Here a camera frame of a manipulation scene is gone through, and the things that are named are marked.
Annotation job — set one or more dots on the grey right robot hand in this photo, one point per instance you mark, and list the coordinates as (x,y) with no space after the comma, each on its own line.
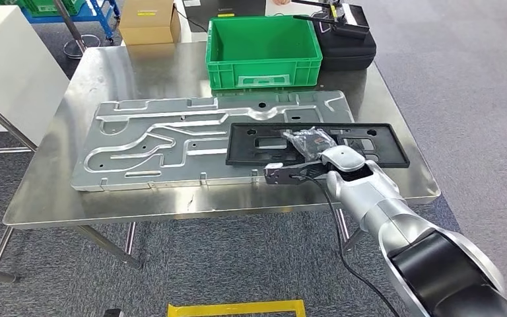
(310,142)

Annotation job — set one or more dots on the black plastic frame part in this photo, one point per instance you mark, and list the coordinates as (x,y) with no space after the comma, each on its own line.
(389,151)

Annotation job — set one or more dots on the green plastic crate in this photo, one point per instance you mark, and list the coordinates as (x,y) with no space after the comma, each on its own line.
(262,74)
(39,6)

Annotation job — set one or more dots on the black zip case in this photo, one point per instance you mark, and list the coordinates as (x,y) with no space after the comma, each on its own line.
(349,54)

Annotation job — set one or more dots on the black flat box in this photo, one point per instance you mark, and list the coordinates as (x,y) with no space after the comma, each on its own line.
(236,8)

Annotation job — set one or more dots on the stamped grey metal plate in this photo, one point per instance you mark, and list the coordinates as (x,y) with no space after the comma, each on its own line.
(148,166)

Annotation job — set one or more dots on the yellow floor tape square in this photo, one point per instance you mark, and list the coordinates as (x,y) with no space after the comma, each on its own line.
(236,308)

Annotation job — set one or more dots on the cardboard box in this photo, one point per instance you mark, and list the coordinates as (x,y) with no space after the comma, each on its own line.
(148,24)

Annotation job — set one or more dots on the blue metal cart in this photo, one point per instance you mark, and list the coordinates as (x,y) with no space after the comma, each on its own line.
(102,17)

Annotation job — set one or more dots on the chrome stanchion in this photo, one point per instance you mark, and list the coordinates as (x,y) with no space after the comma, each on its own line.
(80,48)

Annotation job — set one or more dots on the white cabinet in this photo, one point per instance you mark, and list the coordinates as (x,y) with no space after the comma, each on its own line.
(13,74)

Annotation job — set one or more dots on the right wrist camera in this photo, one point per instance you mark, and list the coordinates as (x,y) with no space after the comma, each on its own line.
(282,175)

